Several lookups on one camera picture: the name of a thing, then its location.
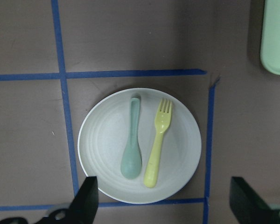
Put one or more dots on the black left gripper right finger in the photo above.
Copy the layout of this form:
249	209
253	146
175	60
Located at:
248	207

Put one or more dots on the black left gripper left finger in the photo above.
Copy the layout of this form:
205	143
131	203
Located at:
82	209

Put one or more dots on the white round plate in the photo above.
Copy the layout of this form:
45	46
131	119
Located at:
104	133

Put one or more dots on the yellow plastic fork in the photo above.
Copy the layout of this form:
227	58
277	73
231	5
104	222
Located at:
162	122

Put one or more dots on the green plastic spoon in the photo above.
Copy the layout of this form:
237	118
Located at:
131	163

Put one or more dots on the light green tray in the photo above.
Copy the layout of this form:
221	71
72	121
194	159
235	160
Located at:
270	40

